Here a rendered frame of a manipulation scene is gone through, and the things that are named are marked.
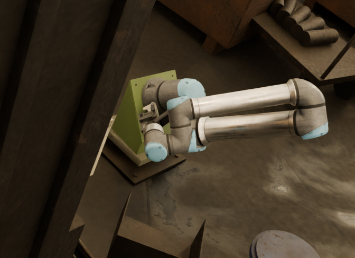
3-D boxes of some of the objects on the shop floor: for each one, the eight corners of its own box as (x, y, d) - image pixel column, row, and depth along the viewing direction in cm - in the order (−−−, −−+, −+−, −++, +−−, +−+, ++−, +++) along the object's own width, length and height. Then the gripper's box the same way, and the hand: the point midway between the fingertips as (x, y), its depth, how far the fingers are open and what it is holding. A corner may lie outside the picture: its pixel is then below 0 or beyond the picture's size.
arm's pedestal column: (134, 115, 367) (139, 104, 362) (185, 161, 352) (190, 150, 347) (81, 135, 338) (85, 123, 333) (133, 186, 323) (138, 174, 318)
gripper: (138, 126, 288) (136, 99, 305) (146, 141, 293) (143, 114, 311) (157, 120, 287) (153, 93, 304) (164, 136, 292) (160, 109, 310)
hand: (155, 103), depth 306 cm, fingers closed
